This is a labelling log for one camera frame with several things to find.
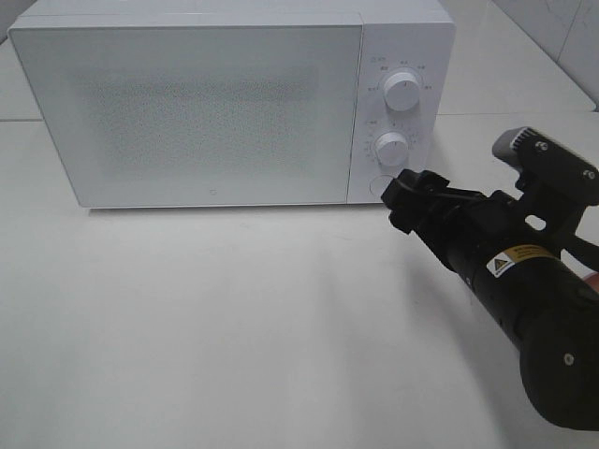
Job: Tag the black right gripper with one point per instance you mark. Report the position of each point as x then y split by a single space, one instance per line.
468 232

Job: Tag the round white door button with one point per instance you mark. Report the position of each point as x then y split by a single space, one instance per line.
379 185

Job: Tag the white microwave door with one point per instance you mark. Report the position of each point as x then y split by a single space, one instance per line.
197 116

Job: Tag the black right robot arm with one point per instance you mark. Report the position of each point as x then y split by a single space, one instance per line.
547 311

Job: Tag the lower white timer knob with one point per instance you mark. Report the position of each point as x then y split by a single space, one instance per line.
391 149

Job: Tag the upper white power knob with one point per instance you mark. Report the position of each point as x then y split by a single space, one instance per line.
401 89

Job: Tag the white microwave oven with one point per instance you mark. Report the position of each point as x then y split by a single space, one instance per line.
394 34

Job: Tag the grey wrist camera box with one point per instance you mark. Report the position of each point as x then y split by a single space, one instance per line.
532 153

